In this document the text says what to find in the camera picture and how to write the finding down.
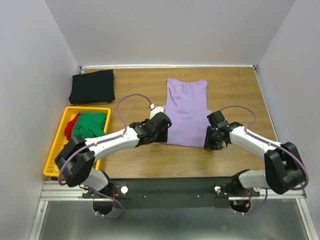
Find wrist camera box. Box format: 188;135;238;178
149;106;165;119
207;110;229;129

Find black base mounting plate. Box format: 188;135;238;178
82;176;261;215

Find purple t shirt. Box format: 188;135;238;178
164;78;212;148

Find yellow plastic bin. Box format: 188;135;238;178
43;106;111;177

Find red t shirt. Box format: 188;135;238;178
64;116;78;141

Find folded black t shirt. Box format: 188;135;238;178
68;69;115;105

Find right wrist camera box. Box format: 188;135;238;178
207;110;229;129

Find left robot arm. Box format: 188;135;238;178
54;112;172;198

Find green t shirt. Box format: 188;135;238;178
71;112;108;139

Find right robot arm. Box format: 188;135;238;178
204;122;309;196

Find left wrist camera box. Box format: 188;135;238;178
149;106;165;119

